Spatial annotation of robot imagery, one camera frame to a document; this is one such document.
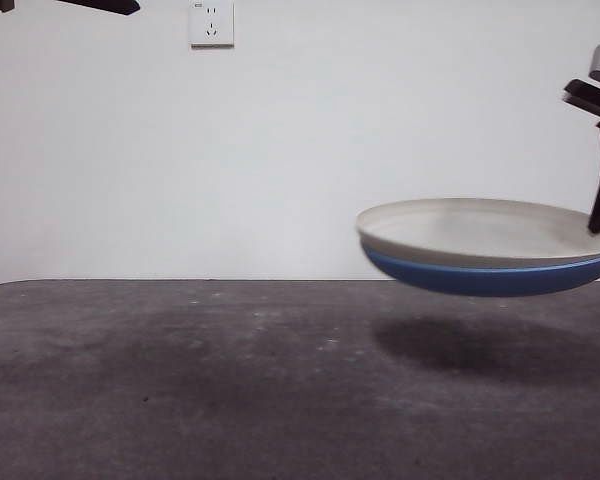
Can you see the blue round plate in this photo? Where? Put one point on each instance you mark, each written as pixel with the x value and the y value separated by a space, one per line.
pixel 480 283

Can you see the white wall socket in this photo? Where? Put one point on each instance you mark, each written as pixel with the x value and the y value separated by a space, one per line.
pixel 211 25

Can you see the white round plate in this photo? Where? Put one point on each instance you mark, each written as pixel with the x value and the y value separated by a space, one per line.
pixel 455 250

